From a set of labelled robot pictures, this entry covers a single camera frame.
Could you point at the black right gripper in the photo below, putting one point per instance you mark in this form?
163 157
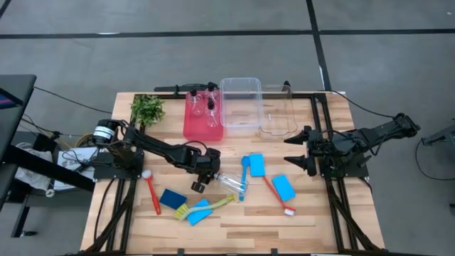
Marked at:
313 149

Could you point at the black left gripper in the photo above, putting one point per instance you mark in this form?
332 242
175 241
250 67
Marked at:
209 161

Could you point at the green dish brush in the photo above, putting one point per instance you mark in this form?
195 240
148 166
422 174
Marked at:
209 206

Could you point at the light blue sponge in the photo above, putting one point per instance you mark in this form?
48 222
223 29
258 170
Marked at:
256 165
199 217
283 187

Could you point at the clear soap dispenser bottle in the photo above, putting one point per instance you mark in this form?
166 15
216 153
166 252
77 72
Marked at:
212 115
193 103
212 93
231 183

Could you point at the blue plastic scoop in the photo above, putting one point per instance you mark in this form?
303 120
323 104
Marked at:
243 177

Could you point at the red dish brush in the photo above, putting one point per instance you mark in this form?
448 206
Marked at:
153 193
279 197

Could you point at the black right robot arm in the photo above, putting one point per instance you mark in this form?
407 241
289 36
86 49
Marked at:
373 137

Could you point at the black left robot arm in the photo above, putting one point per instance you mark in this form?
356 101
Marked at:
160 149

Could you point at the dark blue sponge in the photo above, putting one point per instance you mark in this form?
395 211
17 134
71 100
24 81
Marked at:
173 199

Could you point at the red plastic tray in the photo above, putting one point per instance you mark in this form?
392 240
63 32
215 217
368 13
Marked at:
199 129

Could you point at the tall clear plastic bin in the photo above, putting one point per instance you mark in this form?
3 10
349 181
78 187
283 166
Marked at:
241 106

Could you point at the green plant in white pot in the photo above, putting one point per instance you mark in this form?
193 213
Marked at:
147 110

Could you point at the white printed paper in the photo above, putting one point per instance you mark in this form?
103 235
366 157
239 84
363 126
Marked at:
71 163

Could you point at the black floor stand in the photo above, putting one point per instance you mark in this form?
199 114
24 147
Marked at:
440 137

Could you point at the black metal beam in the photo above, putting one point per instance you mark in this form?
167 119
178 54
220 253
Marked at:
46 167

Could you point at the white plastic bag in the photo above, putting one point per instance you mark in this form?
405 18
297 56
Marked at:
32 170

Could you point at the black side desk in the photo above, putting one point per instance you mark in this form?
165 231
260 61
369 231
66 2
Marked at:
17 106

